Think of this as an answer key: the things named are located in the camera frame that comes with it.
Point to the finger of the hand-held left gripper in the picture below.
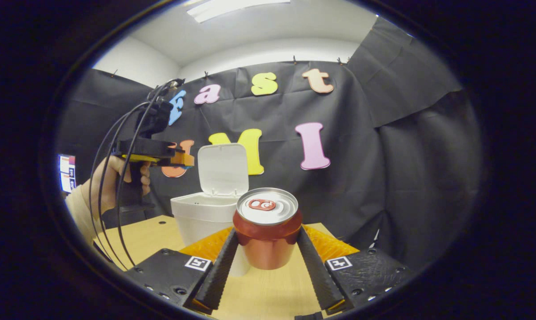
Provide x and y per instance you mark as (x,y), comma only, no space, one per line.
(181,159)

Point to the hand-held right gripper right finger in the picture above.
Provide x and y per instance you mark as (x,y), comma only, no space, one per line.
(317,266)

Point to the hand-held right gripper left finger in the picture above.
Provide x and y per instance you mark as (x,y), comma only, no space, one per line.
(219,271)

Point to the red pop can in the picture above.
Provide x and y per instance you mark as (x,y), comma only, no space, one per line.
(268,240)

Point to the white desktop garbage bin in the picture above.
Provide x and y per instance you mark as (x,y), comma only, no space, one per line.
(214,209)

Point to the wooden desktop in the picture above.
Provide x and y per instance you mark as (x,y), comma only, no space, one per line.
(148,235)

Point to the computer monitor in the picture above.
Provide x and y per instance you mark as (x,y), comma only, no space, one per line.
(67,173)

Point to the black backdrop cloth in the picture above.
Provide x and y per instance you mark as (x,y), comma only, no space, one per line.
(383,178)

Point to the ceiling light panel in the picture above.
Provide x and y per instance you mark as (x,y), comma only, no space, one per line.
(237,8)

